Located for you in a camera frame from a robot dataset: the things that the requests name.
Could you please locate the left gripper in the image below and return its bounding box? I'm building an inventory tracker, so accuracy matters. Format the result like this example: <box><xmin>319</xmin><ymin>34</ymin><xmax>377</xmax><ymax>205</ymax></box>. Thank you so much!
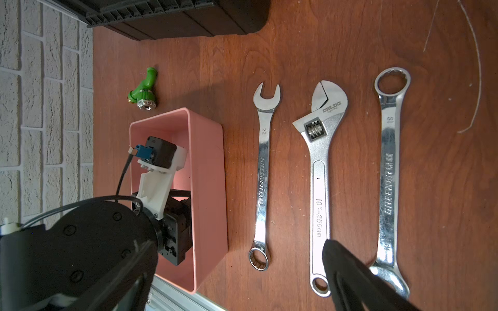
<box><xmin>160</xmin><ymin>197</ymin><xmax>193</xmax><ymax>266</ymax></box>

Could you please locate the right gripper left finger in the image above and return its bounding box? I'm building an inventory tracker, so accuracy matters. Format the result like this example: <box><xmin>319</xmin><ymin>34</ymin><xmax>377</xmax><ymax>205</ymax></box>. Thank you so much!
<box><xmin>58</xmin><ymin>238</ymin><xmax>158</xmax><ymax>310</ymax></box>

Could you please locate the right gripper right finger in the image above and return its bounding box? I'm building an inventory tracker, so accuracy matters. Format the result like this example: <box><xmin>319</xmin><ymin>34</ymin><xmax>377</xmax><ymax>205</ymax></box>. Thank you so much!
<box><xmin>322</xmin><ymin>240</ymin><xmax>417</xmax><ymax>310</ymax></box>

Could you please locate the pink plastic storage box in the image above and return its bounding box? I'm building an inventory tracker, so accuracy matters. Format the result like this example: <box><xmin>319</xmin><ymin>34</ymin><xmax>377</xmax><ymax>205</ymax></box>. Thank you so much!
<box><xmin>129</xmin><ymin>108</ymin><xmax>228</xmax><ymax>294</ymax></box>

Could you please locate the large combination wrench 22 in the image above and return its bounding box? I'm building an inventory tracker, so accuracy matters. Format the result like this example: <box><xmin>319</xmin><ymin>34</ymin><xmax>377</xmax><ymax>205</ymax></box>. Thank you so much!
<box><xmin>248</xmin><ymin>83</ymin><xmax>281</xmax><ymax>272</ymax></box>

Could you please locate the adjustable wrench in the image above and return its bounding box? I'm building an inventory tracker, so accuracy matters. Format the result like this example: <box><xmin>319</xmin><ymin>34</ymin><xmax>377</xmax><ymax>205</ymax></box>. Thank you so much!
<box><xmin>293</xmin><ymin>80</ymin><xmax>348</xmax><ymax>298</ymax></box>

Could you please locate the large combination wrench 19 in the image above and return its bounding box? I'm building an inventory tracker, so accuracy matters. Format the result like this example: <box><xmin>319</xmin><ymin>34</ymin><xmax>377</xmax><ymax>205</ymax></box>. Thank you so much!
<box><xmin>369</xmin><ymin>67</ymin><xmax>411</xmax><ymax>300</ymax></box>

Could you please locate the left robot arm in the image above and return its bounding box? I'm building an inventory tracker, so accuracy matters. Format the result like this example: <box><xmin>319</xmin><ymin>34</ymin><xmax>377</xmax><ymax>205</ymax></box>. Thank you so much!
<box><xmin>1</xmin><ymin>191</ymin><xmax>192</xmax><ymax>310</ymax></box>

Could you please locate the black plastic toolbox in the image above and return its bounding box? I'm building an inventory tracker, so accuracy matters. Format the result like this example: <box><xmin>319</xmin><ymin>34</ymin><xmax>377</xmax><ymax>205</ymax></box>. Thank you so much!
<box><xmin>49</xmin><ymin>0</ymin><xmax>271</xmax><ymax>41</ymax></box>

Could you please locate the aluminium front rail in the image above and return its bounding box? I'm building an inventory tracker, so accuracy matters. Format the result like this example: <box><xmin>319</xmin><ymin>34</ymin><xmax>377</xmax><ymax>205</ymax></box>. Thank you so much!
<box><xmin>145</xmin><ymin>276</ymin><xmax>225</xmax><ymax>311</ymax></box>

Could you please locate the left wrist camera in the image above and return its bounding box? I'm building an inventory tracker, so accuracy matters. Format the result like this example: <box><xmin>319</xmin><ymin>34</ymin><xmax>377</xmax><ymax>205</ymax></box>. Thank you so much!
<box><xmin>133</xmin><ymin>136</ymin><xmax>188</xmax><ymax>220</ymax></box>

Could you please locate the green hose nozzle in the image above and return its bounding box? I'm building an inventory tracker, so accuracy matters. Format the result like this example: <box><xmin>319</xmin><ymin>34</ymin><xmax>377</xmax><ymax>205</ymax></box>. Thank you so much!
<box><xmin>127</xmin><ymin>67</ymin><xmax>158</xmax><ymax>111</ymax></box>

